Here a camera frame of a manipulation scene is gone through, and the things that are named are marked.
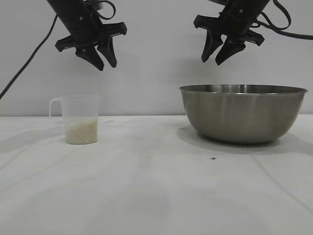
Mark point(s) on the translucent plastic measuring cup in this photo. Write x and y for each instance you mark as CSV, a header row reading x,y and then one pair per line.
x,y
80,107

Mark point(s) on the white tablecloth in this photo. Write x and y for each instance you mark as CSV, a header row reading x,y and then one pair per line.
x,y
146,191

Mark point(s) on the stainless steel mixing bowl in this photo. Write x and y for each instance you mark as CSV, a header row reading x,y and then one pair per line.
x,y
242,115

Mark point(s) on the white uncooked rice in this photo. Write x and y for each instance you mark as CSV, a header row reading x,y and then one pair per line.
x,y
82,132

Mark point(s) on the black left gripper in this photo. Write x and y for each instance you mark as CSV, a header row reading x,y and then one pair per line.
x,y
78,23

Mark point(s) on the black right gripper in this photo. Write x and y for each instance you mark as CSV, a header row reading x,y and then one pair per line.
x,y
236,20

